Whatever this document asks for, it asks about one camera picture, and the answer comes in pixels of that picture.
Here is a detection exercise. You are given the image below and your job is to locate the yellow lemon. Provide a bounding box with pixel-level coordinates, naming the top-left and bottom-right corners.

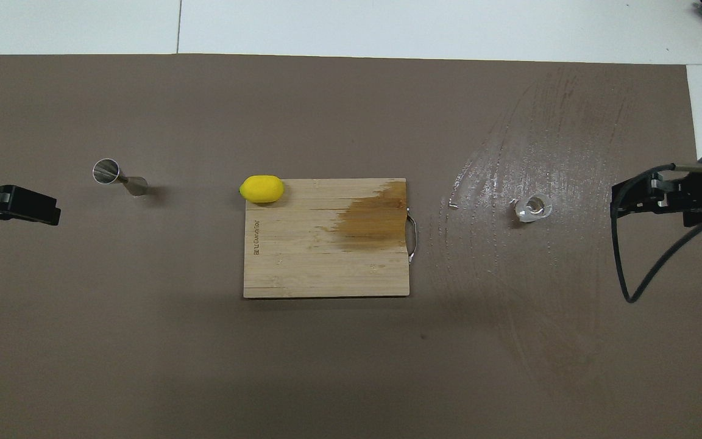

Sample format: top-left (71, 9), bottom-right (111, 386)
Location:
top-left (239, 174), bottom-right (285, 204)

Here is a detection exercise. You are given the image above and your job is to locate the bamboo cutting board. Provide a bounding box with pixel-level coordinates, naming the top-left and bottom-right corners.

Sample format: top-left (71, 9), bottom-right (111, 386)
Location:
top-left (243, 177), bottom-right (417, 299)

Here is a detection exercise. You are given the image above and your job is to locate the steel double jigger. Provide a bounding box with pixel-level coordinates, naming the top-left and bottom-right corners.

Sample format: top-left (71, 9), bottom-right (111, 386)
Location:
top-left (92, 158), bottom-right (149, 197)

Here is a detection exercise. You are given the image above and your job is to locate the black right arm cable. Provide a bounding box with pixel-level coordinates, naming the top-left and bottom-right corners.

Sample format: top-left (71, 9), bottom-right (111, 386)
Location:
top-left (609, 162), bottom-right (702, 304)

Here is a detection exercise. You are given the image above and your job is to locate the brown table mat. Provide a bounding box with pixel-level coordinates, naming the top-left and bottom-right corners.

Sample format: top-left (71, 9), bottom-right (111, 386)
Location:
top-left (0, 54), bottom-right (702, 439)

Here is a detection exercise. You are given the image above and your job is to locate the small clear glass cup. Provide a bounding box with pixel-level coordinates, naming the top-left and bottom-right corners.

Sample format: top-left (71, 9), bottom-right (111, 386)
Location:
top-left (512, 193), bottom-right (554, 224)

